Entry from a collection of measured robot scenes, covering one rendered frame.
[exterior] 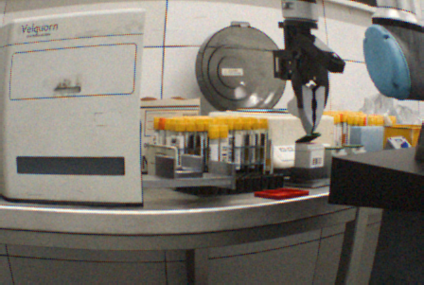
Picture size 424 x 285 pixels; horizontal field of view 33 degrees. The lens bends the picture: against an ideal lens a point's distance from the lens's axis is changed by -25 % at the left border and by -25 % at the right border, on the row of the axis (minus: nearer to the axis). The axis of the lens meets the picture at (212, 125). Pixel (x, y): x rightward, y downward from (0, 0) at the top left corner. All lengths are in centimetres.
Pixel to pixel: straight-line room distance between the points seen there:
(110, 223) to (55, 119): 18
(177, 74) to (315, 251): 68
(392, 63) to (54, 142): 53
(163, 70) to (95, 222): 89
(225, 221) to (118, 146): 20
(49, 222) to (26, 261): 74
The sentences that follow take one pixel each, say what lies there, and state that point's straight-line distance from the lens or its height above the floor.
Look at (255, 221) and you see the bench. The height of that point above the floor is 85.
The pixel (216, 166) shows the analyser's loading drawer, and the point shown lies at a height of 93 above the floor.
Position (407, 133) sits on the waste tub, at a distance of 179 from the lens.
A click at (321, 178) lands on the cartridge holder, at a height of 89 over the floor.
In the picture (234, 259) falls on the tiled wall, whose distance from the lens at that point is 221.
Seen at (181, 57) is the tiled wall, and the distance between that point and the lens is 208.
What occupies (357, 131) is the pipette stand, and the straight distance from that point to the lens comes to 172.
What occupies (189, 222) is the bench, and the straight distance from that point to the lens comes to 130.
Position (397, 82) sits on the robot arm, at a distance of 118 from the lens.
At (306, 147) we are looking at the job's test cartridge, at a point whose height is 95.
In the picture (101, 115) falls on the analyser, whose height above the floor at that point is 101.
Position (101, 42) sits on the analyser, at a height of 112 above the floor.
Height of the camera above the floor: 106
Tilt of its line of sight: 3 degrees down
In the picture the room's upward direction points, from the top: 1 degrees clockwise
